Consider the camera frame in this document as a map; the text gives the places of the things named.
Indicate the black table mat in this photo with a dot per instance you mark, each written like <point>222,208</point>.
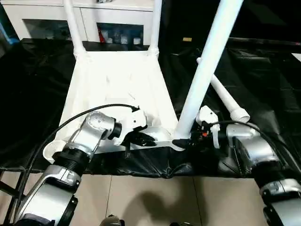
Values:
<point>258,94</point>

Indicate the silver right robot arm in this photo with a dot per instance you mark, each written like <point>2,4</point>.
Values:
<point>256,146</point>

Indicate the small tan label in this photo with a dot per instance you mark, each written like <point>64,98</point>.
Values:
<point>187,39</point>

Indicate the black folding stand frame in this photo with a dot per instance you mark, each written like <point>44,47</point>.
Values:
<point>9,186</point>

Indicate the white plastic table top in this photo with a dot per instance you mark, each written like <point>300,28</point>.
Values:
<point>117,82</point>

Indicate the bag of black parts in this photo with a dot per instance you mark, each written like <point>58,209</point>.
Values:
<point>103,1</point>

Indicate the white glass-door cabinet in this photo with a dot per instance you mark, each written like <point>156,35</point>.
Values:
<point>105,16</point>

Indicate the white plastic table leg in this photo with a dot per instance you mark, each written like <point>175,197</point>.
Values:
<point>75,28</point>
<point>211,51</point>
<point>156,23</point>
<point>228,99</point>

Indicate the white flat board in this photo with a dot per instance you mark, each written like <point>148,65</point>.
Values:
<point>296,57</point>

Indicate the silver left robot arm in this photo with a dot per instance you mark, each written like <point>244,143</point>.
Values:
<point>94,127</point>

